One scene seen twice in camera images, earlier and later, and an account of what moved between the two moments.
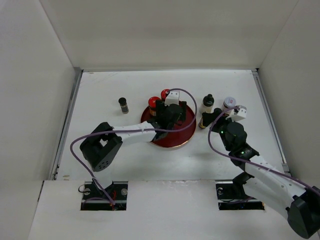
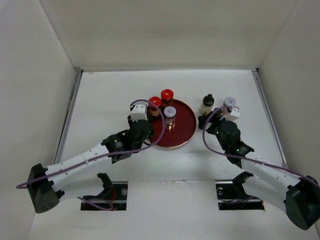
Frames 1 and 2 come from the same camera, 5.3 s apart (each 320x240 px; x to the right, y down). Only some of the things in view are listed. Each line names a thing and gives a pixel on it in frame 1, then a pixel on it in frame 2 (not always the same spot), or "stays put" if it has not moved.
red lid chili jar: [152, 105] stays put
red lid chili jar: [164, 94] stays put
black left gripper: [161, 107] -> [130, 121]
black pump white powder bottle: [208, 102] stays put
